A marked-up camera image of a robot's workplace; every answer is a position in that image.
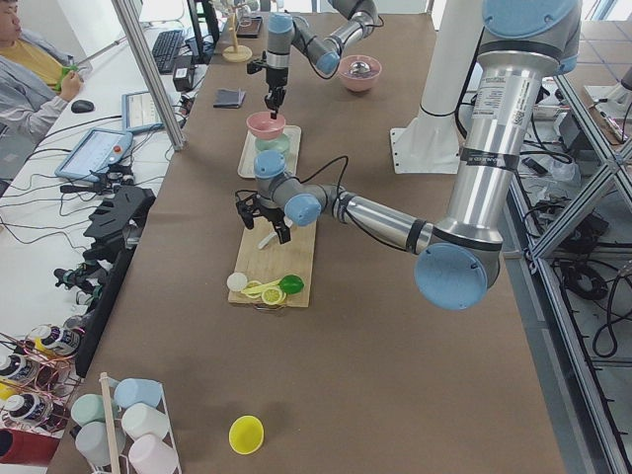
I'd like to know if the aluminium frame post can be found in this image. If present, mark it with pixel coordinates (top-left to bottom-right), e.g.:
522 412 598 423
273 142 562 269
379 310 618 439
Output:
112 0 186 151

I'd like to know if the bamboo cutting board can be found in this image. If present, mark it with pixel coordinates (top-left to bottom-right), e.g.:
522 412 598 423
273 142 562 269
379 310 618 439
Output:
234 218 317 308

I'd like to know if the black keyboard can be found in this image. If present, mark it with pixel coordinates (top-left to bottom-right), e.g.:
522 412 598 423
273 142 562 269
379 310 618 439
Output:
151 30 184 74

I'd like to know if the seated person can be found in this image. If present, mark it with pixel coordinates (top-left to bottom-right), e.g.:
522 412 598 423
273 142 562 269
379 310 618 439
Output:
0 0 83 144

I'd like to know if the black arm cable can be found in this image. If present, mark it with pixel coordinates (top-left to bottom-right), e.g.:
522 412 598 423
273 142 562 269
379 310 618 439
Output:
294 155 350 198

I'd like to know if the grey folded cloth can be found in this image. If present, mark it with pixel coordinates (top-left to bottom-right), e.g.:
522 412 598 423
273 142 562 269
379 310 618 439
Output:
213 88 246 109

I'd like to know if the blue cup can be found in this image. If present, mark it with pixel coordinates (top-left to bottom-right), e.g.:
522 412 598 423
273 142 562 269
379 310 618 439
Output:
114 378 162 409

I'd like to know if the large pink bowl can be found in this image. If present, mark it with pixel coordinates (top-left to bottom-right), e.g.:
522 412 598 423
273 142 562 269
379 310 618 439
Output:
337 54 382 92

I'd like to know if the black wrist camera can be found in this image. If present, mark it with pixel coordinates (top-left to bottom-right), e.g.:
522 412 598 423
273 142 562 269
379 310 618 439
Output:
247 58 267 75

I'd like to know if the red box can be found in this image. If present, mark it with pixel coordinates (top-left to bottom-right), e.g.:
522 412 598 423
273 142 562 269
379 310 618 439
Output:
1 429 60 467

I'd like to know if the lemon slice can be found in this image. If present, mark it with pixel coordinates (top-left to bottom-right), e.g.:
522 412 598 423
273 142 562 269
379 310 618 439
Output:
242 280 263 299
261 286 286 306

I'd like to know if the light green bowl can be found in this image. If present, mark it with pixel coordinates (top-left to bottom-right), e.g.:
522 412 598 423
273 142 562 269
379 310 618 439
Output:
255 133 290 157

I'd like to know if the wooden cup rack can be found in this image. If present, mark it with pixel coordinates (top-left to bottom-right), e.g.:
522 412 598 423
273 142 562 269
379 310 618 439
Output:
99 372 183 473

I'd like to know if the blue teach pendant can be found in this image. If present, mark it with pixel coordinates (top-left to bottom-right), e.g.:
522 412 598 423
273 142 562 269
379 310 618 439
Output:
54 128 133 183

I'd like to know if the wooden stand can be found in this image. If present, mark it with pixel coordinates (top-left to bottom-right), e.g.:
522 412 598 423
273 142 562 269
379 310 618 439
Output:
218 0 252 63

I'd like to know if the green lime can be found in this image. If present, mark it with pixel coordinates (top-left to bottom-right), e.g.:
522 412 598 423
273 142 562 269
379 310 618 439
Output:
278 275 305 295

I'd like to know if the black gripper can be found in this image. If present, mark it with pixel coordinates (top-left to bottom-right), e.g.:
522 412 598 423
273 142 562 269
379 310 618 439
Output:
265 66 288 119
235 193 291 244

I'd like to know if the cream rabbit tray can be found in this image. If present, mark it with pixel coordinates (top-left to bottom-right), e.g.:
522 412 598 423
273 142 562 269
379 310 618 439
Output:
237 125 301 179

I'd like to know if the white cup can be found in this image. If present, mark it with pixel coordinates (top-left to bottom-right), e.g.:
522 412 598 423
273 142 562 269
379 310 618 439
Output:
121 403 170 439

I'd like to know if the small pink bowl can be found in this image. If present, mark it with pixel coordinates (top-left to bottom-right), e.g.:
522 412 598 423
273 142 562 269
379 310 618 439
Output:
246 111 286 140

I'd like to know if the metal ice scoop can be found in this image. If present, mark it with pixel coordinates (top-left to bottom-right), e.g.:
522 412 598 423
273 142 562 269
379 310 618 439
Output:
345 60 379 80

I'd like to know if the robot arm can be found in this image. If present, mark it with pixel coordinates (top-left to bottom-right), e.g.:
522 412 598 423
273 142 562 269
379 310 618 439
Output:
235 1 582 310
253 1 380 119

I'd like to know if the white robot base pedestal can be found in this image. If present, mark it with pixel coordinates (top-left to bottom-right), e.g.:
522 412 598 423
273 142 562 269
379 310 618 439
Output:
391 0 483 174

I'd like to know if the pink cup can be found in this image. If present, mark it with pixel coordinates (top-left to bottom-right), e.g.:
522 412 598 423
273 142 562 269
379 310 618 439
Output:
128 434 178 474

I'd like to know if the black computer mouse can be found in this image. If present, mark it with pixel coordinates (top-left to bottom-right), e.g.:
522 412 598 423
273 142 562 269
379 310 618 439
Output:
71 100 95 114

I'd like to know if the green cup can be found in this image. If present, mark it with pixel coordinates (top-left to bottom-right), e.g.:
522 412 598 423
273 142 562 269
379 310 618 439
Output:
70 394 106 427

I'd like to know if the grey cup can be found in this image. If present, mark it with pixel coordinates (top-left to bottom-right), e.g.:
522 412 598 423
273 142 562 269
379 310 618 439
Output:
75 422 111 466

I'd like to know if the yellow plastic knife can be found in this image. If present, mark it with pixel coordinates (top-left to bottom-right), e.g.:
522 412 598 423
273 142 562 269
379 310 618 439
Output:
241 279 280 298

